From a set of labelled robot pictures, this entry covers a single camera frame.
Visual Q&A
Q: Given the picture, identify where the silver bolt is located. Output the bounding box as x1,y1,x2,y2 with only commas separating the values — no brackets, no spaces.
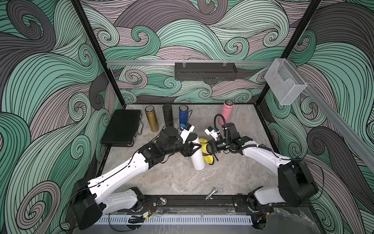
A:
206,188,218,200

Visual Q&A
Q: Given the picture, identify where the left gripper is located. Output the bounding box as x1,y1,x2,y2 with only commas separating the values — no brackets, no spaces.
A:
161,135,199,157

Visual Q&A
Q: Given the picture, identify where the clear plastic wall holder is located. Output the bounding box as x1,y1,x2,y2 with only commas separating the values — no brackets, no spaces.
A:
265,58,307,105

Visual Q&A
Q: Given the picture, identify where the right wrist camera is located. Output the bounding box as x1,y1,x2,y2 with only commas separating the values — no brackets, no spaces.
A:
205,126,222,141

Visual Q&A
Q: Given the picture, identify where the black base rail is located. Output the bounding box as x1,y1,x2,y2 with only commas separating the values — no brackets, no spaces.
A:
133,193,293,214

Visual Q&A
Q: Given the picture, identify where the gold thermos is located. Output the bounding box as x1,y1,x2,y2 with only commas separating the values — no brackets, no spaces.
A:
145,105,159,132

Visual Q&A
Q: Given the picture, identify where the blue thermos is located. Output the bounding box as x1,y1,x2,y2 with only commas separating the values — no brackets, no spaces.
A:
179,105,189,125

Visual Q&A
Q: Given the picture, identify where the pink thermos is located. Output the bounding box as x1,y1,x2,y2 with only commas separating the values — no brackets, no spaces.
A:
221,99,234,123

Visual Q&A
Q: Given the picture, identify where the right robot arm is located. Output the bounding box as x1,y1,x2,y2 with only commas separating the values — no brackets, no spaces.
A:
205,123,318,210

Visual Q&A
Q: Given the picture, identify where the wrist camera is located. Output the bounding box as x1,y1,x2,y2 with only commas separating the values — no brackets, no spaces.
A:
180,123,195,143
205,126,222,141

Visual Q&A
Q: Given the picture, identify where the black wall shelf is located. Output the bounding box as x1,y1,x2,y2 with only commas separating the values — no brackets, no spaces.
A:
174,63,238,82

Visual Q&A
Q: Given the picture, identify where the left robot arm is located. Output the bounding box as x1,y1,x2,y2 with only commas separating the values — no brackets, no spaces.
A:
68,124,201,230

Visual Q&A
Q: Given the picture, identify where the aluminium wall rail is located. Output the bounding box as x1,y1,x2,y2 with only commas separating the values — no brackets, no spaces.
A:
106,59,273,66

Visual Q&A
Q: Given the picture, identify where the yellow cleaning cloth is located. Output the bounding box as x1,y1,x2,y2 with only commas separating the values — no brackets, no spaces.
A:
199,138,219,165

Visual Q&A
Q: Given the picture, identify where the white thermos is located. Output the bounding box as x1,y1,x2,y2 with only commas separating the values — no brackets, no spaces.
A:
187,133,205,171

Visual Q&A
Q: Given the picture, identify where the black thermos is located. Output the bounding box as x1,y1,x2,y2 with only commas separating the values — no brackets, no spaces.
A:
162,104,174,127

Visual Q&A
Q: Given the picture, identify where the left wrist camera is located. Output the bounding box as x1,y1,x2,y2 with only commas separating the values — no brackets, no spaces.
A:
180,123,195,143

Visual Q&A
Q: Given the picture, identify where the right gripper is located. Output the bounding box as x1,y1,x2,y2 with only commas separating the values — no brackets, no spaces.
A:
199,138,231,154

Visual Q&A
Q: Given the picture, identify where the white slotted cable duct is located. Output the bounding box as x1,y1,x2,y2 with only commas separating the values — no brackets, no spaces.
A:
95,214,253,226

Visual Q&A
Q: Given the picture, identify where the black case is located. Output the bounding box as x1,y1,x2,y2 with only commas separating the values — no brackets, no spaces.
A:
100,109,144,147

